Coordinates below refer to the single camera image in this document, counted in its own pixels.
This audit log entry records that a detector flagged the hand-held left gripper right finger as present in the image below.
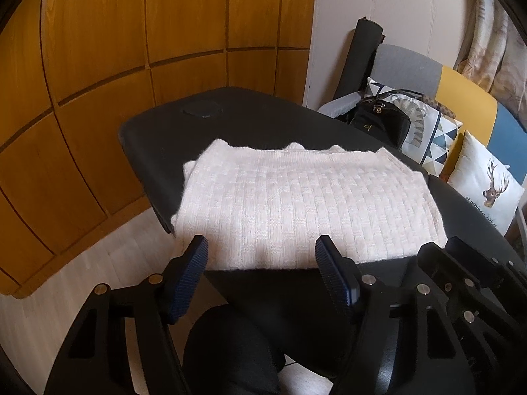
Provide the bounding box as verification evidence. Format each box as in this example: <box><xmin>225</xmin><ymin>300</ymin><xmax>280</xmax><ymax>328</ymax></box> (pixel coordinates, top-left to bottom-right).
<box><xmin>315</xmin><ymin>234</ymin><xmax>477</xmax><ymax>395</ymax></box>

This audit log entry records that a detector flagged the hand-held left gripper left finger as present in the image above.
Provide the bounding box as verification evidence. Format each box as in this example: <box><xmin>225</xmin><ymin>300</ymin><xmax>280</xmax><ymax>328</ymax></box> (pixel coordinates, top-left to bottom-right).
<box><xmin>43</xmin><ymin>234</ymin><xmax>210</xmax><ymax>395</ymax></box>

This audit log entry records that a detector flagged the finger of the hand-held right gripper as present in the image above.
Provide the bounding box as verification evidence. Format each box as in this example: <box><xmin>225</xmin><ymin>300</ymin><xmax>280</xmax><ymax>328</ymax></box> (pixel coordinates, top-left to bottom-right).
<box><xmin>417</xmin><ymin>242</ymin><xmax>527</xmax><ymax>395</ymax></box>
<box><xmin>446</xmin><ymin>236</ymin><xmax>527</xmax><ymax>317</ymax></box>

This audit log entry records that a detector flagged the white knit sweater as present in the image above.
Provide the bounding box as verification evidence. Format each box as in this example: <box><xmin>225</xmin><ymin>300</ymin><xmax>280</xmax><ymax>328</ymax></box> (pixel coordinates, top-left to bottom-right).
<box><xmin>171</xmin><ymin>139</ymin><xmax>449</xmax><ymax>271</ymax></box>

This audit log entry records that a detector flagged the person's black trouser leg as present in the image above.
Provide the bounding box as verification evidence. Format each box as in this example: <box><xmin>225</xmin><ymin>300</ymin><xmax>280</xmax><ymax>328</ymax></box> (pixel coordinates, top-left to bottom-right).
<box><xmin>183</xmin><ymin>304</ymin><xmax>285</xmax><ymax>395</ymax></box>

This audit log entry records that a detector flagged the deer print white pillow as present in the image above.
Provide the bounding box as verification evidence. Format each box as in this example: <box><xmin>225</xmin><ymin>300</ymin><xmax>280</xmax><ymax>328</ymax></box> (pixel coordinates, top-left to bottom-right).
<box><xmin>447</xmin><ymin>129</ymin><xmax>525</xmax><ymax>235</ymax></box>

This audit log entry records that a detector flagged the ram and triangle print pillow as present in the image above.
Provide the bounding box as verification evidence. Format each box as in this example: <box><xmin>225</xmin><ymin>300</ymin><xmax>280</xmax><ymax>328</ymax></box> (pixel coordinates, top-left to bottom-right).
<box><xmin>364</xmin><ymin>77</ymin><xmax>464</xmax><ymax>165</ymax></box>

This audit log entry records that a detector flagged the black handbag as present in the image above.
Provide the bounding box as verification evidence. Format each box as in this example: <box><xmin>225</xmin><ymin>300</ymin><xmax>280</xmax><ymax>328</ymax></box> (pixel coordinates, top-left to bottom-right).
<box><xmin>349</xmin><ymin>89</ymin><xmax>425</xmax><ymax>151</ymax></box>

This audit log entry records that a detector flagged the brown checkered bag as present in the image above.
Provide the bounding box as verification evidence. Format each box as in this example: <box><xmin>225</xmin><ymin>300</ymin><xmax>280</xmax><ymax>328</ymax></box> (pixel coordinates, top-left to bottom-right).
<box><xmin>422</xmin><ymin>94</ymin><xmax>456</xmax><ymax>119</ymax></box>

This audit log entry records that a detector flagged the grey yellow blue sofa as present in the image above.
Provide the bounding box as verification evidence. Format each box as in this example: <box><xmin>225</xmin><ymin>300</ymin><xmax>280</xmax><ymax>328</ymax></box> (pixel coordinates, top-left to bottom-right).
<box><xmin>317</xmin><ymin>44</ymin><xmax>527</xmax><ymax>235</ymax></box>

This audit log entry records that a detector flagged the beige patterned curtain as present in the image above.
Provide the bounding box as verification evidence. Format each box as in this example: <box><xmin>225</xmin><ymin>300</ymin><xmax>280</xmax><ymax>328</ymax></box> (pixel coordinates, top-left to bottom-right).
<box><xmin>453</xmin><ymin>0</ymin><xmax>527</xmax><ymax>105</ymax></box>

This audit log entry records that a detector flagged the black rolled mat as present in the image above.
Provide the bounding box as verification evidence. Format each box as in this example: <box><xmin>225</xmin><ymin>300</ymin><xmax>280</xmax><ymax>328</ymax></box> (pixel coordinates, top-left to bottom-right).
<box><xmin>335</xmin><ymin>17</ymin><xmax>384</xmax><ymax>99</ymax></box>

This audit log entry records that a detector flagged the wooden wardrobe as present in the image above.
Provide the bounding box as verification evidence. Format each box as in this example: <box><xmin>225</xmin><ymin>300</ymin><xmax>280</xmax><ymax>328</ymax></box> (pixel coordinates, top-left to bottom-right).
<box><xmin>0</xmin><ymin>0</ymin><xmax>318</xmax><ymax>299</ymax></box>

